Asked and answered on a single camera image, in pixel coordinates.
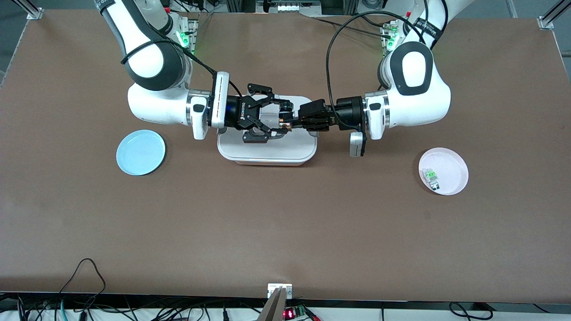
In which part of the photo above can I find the aluminium corner post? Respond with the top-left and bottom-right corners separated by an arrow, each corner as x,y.
538,0 -> 571,30
11,0 -> 44,21

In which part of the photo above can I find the green clear switch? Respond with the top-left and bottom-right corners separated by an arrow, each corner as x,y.
423,168 -> 442,191

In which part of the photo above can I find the aluminium frame rail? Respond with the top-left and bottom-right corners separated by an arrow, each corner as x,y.
227,0 -> 360,15

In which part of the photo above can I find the light blue plate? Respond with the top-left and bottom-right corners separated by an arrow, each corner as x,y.
116,129 -> 166,176

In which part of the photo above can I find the black coiled cable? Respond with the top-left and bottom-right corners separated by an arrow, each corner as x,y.
450,302 -> 493,320

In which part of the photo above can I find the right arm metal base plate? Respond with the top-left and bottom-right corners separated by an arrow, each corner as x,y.
178,18 -> 199,56

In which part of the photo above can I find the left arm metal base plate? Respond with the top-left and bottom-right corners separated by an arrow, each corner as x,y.
381,22 -> 402,50

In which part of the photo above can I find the small white metal bracket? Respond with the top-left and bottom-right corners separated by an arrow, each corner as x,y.
268,284 -> 293,299

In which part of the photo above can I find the thin black looped cable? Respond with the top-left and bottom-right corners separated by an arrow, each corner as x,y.
59,258 -> 107,308

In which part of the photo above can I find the circuit board with red display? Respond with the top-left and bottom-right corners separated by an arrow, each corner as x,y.
284,305 -> 309,320

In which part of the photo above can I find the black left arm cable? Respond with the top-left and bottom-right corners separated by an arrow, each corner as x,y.
326,11 -> 430,117

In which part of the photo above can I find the pink plate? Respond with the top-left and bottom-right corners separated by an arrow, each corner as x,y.
418,147 -> 469,196

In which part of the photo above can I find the black cable on table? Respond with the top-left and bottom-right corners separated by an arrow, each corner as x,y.
308,16 -> 389,38

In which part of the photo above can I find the grey camera mount bar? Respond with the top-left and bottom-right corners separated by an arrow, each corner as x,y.
258,288 -> 288,321

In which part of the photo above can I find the white lidded lunch box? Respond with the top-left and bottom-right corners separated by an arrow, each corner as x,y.
217,95 -> 320,167

